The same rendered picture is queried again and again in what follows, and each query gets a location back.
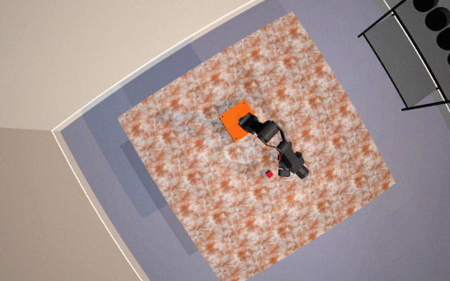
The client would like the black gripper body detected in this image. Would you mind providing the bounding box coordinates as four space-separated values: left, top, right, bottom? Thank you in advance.
278 142 292 177

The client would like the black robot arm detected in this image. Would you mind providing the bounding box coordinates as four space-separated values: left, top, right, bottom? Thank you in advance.
238 112 309 179

